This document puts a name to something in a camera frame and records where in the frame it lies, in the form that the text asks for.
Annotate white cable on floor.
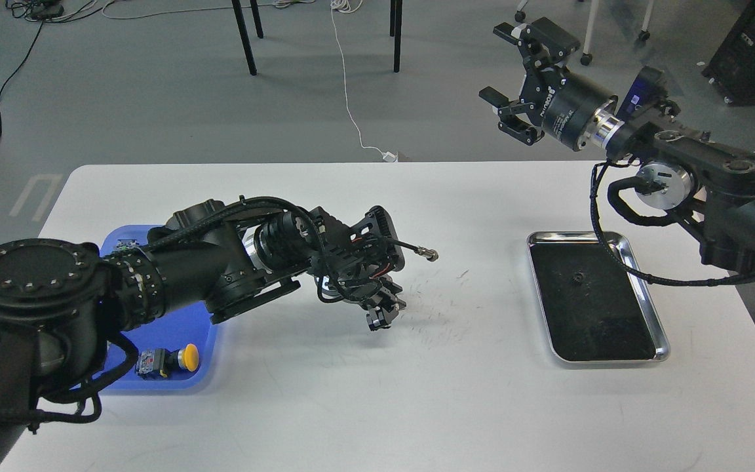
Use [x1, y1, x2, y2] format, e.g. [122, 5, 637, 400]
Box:
[273, 0, 398, 161]

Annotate blue plastic tray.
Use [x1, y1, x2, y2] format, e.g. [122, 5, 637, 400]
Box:
[99, 225, 220, 393]

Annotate silver metal tray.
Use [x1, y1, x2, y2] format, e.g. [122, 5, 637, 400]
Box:
[526, 232, 670, 368]

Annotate small black blue switch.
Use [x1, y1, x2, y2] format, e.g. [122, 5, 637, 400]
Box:
[111, 239, 139, 254]

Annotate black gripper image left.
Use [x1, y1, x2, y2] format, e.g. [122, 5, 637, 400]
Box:
[319, 275, 407, 332]

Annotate black table legs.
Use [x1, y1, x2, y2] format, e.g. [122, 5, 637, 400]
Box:
[231, 0, 404, 76]

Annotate yellow push button switch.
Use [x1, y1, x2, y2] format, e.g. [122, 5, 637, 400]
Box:
[134, 344, 200, 380]

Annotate white rolling chair base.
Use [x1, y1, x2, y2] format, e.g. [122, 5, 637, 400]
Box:
[514, 1, 654, 66]

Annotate black robot arm image left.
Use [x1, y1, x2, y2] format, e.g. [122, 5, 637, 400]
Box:
[0, 197, 438, 463]

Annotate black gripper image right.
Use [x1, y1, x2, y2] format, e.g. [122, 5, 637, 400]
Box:
[479, 17, 617, 151]

